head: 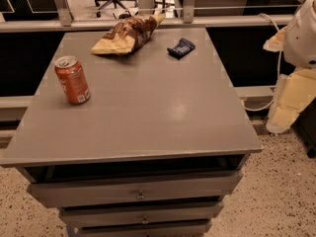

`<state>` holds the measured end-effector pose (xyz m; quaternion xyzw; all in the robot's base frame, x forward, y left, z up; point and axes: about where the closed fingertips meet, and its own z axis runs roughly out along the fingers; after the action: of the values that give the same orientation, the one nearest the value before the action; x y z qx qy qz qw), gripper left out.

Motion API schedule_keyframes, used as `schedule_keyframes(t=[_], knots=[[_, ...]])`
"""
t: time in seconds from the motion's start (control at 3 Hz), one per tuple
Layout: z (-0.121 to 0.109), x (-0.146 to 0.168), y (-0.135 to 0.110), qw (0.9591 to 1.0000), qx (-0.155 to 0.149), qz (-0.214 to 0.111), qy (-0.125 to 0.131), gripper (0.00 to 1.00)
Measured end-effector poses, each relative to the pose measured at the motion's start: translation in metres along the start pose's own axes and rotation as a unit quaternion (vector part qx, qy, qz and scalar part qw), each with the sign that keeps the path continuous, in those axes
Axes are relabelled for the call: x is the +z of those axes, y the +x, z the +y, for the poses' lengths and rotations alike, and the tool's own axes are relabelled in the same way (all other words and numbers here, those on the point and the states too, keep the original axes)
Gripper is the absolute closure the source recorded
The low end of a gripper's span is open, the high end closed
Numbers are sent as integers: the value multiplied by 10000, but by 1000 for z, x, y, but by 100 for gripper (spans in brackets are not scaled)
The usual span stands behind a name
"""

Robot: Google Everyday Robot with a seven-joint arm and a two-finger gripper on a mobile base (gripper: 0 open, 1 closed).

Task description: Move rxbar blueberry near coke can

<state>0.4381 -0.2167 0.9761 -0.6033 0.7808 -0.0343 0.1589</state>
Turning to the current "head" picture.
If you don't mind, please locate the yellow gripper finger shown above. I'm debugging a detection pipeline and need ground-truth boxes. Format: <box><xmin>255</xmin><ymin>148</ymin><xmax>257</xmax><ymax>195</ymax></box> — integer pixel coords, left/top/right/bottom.
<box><xmin>263</xmin><ymin>27</ymin><xmax>286</xmax><ymax>52</ymax></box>
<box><xmin>266</xmin><ymin>68</ymin><xmax>316</xmax><ymax>134</ymax></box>

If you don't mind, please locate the blue rxbar wrapper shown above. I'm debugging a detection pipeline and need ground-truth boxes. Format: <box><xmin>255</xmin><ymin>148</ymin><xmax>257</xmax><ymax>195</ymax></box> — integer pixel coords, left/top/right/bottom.
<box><xmin>167</xmin><ymin>38</ymin><xmax>196</xmax><ymax>59</ymax></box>

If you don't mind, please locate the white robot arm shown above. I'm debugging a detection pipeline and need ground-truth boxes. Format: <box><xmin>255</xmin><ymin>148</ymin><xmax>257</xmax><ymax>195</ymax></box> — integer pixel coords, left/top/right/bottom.
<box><xmin>263</xmin><ymin>0</ymin><xmax>316</xmax><ymax>133</ymax></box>

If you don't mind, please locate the red soda can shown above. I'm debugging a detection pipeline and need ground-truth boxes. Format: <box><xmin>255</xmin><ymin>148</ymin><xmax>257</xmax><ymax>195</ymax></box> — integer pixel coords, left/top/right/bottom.
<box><xmin>54</xmin><ymin>55</ymin><xmax>91</xmax><ymax>105</ymax></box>

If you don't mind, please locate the grey drawer cabinet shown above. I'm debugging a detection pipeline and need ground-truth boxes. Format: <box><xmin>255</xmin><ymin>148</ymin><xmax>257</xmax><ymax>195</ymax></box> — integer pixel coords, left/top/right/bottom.
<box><xmin>1</xmin><ymin>28</ymin><xmax>262</xmax><ymax>237</ymax></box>

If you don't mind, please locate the brown chip bag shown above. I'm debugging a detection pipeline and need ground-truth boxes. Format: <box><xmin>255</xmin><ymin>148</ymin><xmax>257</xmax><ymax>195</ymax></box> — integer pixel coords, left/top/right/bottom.
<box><xmin>91</xmin><ymin>14</ymin><xmax>166</xmax><ymax>55</ymax></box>

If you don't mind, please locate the grey metal railing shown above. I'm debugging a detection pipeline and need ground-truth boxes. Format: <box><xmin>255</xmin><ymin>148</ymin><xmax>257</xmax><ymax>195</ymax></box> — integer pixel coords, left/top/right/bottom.
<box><xmin>0</xmin><ymin>0</ymin><xmax>306</xmax><ymax>34</ymax></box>

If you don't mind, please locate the white cable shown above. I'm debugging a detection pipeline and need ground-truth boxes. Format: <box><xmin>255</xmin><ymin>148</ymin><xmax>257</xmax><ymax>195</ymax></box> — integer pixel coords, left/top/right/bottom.
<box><xmin>242</xmin><ymin>12</ymin><xmax>283</xmax><ymax>113</ymax></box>

